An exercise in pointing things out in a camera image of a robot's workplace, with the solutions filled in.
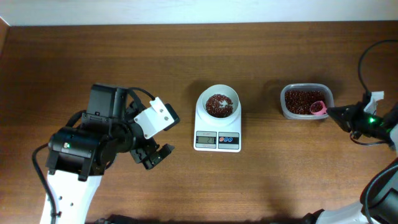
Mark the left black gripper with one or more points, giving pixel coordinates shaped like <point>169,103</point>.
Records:
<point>140,155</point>

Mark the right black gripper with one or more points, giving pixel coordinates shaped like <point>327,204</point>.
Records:
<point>349,114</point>

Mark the pink measuring scoop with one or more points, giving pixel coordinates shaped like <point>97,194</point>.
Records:
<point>318,108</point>

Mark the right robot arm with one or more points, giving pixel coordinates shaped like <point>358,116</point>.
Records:
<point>287,169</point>

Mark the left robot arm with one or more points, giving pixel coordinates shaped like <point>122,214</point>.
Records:
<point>71,165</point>

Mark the white digital kitchen scale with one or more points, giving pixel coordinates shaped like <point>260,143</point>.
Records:
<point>217,134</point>

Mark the clear plastic container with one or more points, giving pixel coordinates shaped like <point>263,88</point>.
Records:
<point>306,87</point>

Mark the red adzuki beans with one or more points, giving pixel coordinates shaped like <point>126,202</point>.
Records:
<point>299,102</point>

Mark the red beans in bowl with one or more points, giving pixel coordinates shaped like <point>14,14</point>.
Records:
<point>219,106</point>

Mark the white round bowl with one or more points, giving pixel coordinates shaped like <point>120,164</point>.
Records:
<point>219,89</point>

